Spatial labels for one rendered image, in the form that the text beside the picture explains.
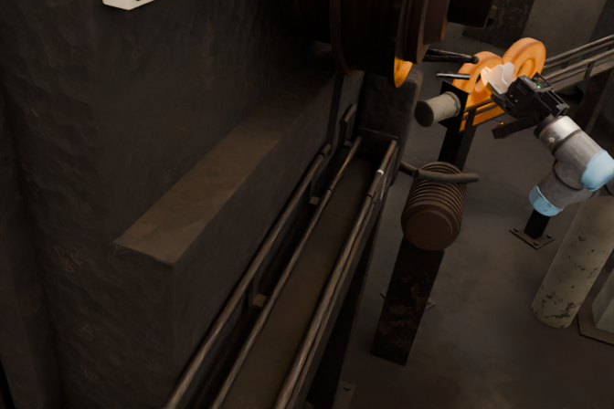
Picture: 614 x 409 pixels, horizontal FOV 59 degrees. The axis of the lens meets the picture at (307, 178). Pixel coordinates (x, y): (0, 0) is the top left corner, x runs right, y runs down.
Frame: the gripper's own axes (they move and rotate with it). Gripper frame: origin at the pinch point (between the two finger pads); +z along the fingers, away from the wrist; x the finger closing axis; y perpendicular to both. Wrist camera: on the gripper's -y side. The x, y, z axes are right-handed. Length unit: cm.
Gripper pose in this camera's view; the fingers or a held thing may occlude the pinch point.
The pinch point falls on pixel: (483, 73)
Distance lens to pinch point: 133.4
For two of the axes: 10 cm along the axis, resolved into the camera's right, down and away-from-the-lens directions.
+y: 3.0, -6.3, -7.2
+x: -8.0, 2.4, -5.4
